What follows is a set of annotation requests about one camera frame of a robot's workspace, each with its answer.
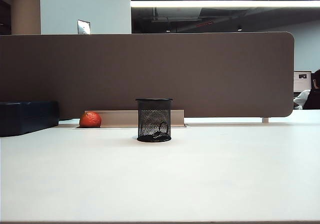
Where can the bunch of metal keys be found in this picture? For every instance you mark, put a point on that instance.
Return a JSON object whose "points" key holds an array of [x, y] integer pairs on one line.
{"points": [[160, 132]]}

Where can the black mesh basket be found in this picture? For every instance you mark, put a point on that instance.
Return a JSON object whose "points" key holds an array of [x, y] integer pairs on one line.
{"points": [[154, 113]]}

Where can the brown desk partition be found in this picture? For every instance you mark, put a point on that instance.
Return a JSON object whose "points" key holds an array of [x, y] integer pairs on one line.
{"points": [[150, 66]]}

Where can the orange round fruit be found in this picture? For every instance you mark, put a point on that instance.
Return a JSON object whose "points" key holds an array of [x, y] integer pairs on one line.
{"points": [[90, 120]]}

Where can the long ceiling light strip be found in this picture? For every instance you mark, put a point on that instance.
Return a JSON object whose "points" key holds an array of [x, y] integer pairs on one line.
{"points": [[225, 4]]}

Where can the dark blue case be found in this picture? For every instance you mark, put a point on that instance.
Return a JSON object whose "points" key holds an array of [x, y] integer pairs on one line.
{"points": [[25, 117]]}

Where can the computer monitor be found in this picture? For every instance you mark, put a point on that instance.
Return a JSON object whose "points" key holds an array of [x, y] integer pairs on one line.
{"points": [[302, 82]]}

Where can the seated person with black hair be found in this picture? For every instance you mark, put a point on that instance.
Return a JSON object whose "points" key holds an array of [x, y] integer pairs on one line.
{"points": [[313, 98]]}

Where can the beige round column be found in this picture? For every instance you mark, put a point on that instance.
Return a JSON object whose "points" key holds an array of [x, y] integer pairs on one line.
{"points": [[25, 8]]}

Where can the silver wall plate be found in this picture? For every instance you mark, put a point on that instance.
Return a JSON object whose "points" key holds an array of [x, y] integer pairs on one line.
{"points": [[83, 27]]}

